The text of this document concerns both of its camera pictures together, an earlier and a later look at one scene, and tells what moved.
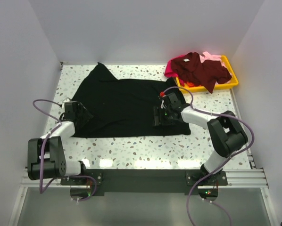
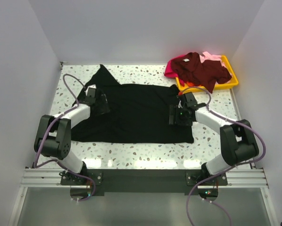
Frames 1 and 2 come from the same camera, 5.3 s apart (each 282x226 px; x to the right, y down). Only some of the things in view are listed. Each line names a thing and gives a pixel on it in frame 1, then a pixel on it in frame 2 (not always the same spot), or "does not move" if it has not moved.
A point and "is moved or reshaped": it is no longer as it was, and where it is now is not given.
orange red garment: (191, 84) does not move
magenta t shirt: (169, 72) does not move
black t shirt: (123, 107) is moved or reshaped
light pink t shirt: (206, 56) does not move
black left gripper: (86, 116) to (103, 108)
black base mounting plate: (144, 181) does not move
